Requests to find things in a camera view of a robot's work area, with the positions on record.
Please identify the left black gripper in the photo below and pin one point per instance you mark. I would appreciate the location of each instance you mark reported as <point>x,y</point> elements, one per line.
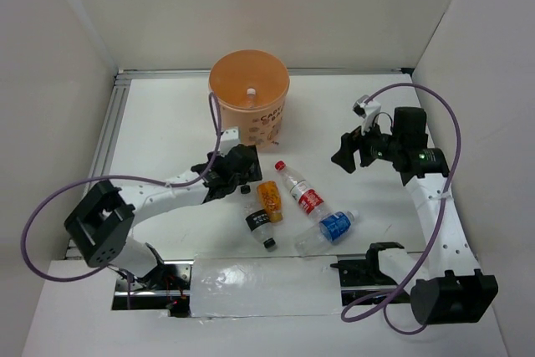
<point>252,175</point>

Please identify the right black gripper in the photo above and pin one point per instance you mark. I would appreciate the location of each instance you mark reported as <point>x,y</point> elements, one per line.
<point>349,144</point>

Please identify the clear bottle dark blue label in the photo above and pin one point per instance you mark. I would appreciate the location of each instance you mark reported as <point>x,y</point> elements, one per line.
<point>245,189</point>

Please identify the orange juice bottle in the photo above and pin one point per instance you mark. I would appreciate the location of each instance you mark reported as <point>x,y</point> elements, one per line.
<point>270,199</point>

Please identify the clear bottle black label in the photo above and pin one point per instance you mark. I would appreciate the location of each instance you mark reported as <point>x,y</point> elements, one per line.
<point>259,224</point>

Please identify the clear bottle white cap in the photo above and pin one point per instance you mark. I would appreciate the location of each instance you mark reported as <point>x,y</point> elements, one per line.
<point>251,98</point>

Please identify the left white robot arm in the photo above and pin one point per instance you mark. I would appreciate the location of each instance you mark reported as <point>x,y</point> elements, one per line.
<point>100,224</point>

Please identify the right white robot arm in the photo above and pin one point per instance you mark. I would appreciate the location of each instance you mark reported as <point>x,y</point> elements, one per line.
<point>445,284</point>

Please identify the orange plastic bin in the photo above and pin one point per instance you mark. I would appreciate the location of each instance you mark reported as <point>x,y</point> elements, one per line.
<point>229,79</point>

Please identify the clear bottle red label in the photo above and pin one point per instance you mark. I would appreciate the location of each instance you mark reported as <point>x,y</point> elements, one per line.
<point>305,195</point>

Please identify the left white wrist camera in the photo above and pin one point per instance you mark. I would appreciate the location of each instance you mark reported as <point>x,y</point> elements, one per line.
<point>229,139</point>

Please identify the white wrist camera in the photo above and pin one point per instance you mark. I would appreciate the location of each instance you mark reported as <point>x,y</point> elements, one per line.
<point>367,109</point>
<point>229,139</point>

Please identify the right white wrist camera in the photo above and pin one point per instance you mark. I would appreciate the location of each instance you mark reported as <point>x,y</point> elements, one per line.
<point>367,109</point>

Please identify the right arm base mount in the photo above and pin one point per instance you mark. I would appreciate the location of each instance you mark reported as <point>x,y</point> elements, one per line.
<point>359,277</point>

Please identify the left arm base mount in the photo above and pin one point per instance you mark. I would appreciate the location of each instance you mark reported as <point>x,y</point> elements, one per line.
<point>170,294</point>

